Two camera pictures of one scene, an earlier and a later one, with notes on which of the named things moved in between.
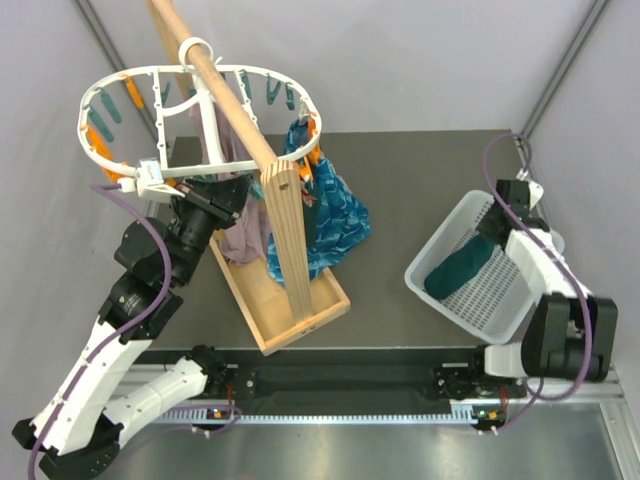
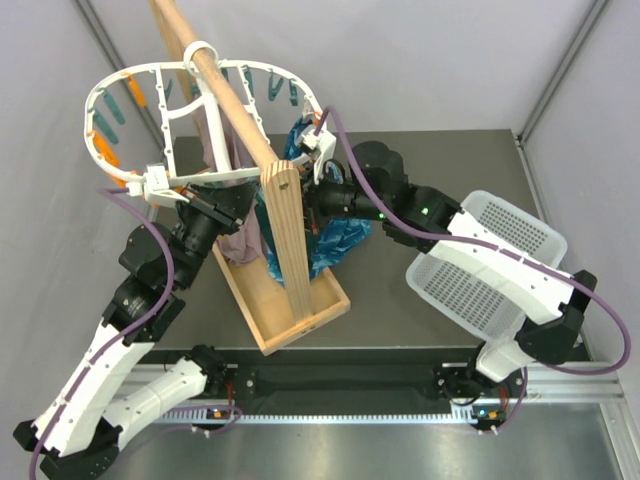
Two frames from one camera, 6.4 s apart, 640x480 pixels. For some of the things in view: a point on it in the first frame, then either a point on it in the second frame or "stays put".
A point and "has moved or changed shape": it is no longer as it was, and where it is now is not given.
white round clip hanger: x=198 y=118 has moved or changed shape
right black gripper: x=484 y=229 -> x=313 y=195
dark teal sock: x=458 y=266 -> x=312 y=240
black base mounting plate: x=348 y=377 stays put
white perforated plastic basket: x=494 y=302 stays put
